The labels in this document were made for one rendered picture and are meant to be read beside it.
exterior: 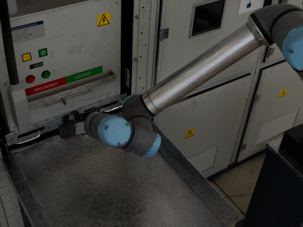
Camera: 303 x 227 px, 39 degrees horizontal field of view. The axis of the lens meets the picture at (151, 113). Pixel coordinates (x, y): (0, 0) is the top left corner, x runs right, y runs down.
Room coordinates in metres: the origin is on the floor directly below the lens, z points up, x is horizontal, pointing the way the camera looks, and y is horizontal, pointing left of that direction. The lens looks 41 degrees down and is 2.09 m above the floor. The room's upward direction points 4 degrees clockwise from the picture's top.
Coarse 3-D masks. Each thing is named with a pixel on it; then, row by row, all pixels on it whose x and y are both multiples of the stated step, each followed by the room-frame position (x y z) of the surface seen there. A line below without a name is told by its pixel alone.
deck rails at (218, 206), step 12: (168, 144) 1.19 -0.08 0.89; (12, 156) 1.05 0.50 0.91; (168, 156) 1.16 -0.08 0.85; (180, 156) 1.12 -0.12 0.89; (24, 168) 1.04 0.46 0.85; (180, 168) 1.10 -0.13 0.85; (192, 168) 1.06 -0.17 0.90; (24, 180) 0.95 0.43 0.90; (192, 180) 1.05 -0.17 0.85; (204, 180) 1.01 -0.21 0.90; (36, 192) 0.94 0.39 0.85; (204, 192) 0.99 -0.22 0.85; (216, 192) 0.95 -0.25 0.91; (36, 204) 0.86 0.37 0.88; (216, 204) 0.94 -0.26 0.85; (228, 204) 0.90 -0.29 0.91; (48, 216) 0.84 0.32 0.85; (216, 216) 0.89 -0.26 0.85; (228, 216) 0.89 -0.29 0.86
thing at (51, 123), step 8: (120, 88) 1.48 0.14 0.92; (112, 96) 1.42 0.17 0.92; (88, 104) 1.35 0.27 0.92; (96, 104) 1.36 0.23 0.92; (104, 104) 1.38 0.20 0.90; (112, 104) 1.41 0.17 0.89; (48, 120) 1.24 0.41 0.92; (56, 120) 1.26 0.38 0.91; (8, 128) 1.18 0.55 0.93; (32, 128) 1.20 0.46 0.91; (40, 128) 1.22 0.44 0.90; (48, 128) 1.24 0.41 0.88; (56, 128) 1.25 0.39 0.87; (8, 136) 1.14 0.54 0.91; (24, 136) 1.18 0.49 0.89; (32, 136) 1.20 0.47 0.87; (8, 144) 1.14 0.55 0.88
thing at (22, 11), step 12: (24, 0) 1.34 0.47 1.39; (36, 0) 1.35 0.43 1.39; (48, 0) 1.35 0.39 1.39; (60, 0) 1.36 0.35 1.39; (72, 0) 1.37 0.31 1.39; (84, 0) 1.36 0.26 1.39; (24, 12) 1.26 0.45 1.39; (36, 12) 1.26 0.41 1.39; (120, 12) 1.44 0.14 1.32; (120, 24) 1.44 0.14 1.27; (120, 36) 1.44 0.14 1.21; (120, 48) 1.44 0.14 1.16; (120, 60) 1.44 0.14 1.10; (0, 96) 1.18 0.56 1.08; (0, 108) 1.22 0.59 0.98
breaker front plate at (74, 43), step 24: (96, 0) 1.39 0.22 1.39; (120, 0) 1.44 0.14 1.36; (0, 24) 1.19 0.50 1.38; (24, 24) 1.23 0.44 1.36; (48, 24) 1.28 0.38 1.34; (72, 24) 1.33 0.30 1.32; (96, 24) 1.38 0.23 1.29; (0, 48) 1.18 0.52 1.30; (24, 48) 1.22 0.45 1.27; (48, 48) 1.27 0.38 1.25; (72, 48) 1.32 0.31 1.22; (96, 48) 1.38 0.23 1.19; (0, 72) 1.17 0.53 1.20; (24, 72) 1.21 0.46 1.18; (72, 72) 1.32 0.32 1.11; (72, 96) 1.31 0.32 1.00; (96, 96) 1.38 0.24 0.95
